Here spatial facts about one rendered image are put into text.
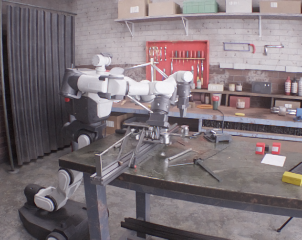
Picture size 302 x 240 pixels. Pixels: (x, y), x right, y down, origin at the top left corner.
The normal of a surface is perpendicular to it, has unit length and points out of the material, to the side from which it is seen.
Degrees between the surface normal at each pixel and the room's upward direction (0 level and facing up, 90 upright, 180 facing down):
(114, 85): 88
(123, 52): 90
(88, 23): 90
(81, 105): 100
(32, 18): 90
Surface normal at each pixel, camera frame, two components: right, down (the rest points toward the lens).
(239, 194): -0.40, 0.19
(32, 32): 0.30, 0.22
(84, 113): -0.51, 0.35
